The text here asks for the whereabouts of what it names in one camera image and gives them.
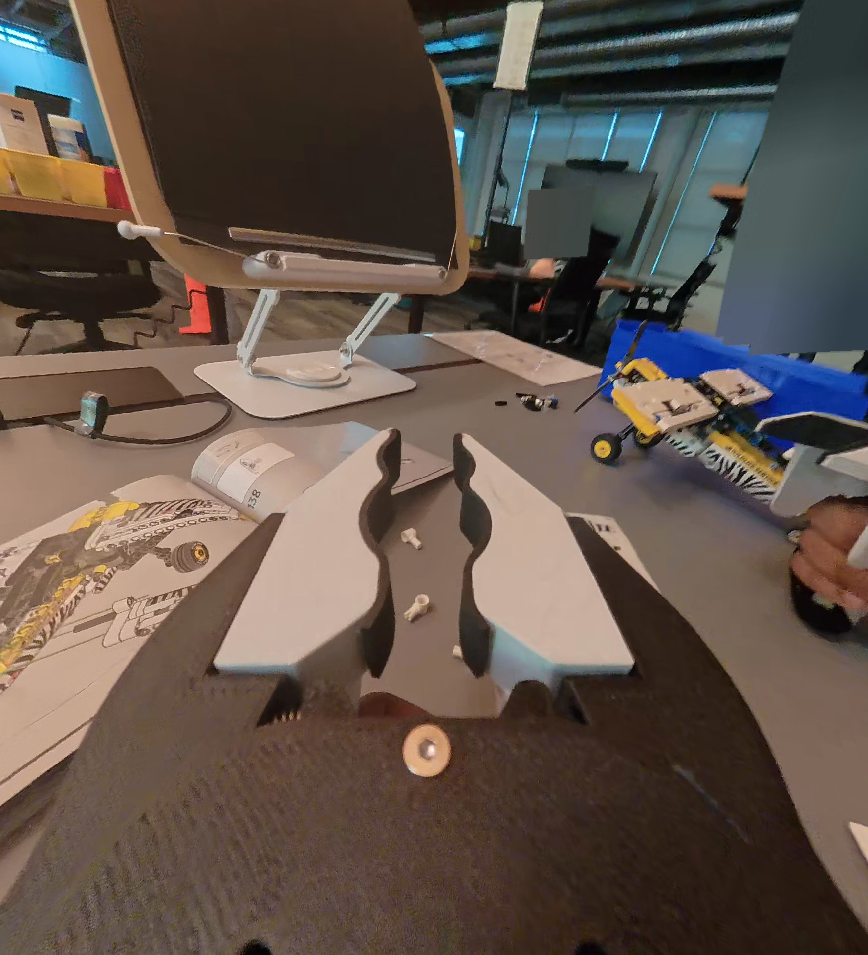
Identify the orange plastic object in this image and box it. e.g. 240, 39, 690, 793
179, 273, 216, 335

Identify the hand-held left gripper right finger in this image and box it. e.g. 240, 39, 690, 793
452, 434, 638, 700

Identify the black office chair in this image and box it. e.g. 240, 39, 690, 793
622, 257, 717, 331
0, 216, 165, 355

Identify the blue plastic bin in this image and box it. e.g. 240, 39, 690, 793
600, 319, 868, 452

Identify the lego plane model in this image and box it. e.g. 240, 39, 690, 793
573, 319, 799, 510

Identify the lego instruction booklet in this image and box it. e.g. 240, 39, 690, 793
0, 420, 456, 840

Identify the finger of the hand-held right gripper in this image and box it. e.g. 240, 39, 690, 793
753, 412, 868, 458
768, 445, 868, 519

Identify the person's left hand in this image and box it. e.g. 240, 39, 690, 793
358, 692, 422, 719

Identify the person's right hand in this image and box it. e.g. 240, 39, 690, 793
790, 496, 868, 644

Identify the white cardboard box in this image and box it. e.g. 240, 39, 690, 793
0, 86, 53, 156

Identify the hanging white sign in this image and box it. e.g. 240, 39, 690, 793
492, 0, 545, 92

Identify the large display screen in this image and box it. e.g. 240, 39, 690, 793
538, 159, 660, 251

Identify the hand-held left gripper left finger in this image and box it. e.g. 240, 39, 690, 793
211, 429, 404, 681

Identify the zebra sticker sheet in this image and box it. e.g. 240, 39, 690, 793
567, 512, 660, 594

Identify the white paper sheet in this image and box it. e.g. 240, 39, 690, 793
433, 330, 604, 386

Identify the black cable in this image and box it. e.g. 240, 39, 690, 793
0, 394, 234, 447

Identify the white tablet stand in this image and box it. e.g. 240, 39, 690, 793
194, 250, 450, 420

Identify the black tablet tan case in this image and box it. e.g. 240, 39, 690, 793
69, 0, 471, 295

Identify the blue white box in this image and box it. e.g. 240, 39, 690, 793
46, 114, 93, 162

